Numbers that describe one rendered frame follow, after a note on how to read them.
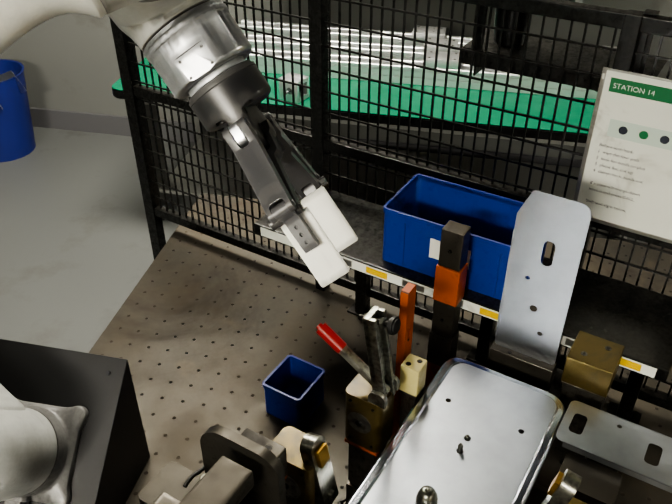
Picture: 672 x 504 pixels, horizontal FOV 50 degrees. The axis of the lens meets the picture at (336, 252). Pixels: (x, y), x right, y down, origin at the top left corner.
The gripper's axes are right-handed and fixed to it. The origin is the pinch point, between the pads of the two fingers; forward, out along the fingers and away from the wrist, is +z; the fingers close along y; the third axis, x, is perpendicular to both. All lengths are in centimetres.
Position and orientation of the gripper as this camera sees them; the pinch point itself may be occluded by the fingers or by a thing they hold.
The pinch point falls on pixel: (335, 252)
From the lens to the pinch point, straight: 71.5
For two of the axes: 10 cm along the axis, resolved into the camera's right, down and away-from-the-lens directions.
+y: -0.9, 2.2, -9.7
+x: 8.3, -5.3, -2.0
